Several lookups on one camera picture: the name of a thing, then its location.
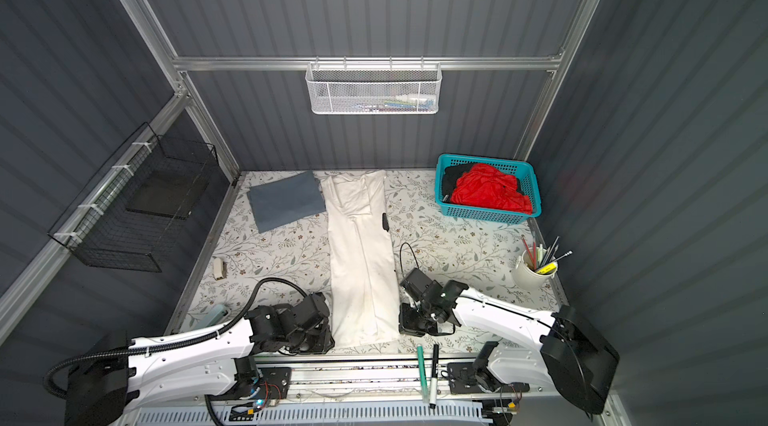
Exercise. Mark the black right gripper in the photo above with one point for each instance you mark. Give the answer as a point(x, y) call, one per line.
point(405, 324)

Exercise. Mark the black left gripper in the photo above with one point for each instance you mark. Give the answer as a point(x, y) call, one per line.
point(326, 342)

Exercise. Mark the white t-shirt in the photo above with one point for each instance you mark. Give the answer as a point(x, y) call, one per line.
point(364, 287)

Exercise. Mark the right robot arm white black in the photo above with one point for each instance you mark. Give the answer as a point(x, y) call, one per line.
point(558, 349)

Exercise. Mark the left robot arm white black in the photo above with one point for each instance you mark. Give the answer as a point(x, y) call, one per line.
point(217, 361)

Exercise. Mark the green marker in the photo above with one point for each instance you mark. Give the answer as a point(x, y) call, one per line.
point(424, 388)

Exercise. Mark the black marker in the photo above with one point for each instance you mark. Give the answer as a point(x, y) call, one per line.
point(434, 376)

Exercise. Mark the light blue case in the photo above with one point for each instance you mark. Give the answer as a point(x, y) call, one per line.
point(215, 316)

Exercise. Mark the small beige eraser block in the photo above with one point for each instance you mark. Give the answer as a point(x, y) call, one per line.
point(219, 268)

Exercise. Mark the white pen cup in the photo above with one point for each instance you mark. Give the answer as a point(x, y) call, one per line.
point(537, 265)

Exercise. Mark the teal plastic basket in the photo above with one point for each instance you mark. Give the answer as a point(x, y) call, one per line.
point(523, 171)

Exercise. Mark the folded grey-blue t-shirt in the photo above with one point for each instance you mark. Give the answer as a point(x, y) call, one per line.
point(284, 201)

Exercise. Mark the red t-shirt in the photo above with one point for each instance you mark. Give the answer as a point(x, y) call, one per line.
point(485, 186)

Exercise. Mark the black t-shirt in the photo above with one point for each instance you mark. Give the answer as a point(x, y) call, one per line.
point(450, 177)

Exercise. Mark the white bottle in mesh basket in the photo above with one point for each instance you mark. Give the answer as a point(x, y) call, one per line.
point(420, 100)

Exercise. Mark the black wire wall basket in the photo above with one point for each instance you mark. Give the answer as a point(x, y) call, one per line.
point(134, 215)

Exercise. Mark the white wire mesh basket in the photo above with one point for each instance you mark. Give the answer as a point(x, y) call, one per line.
point(370, 92)

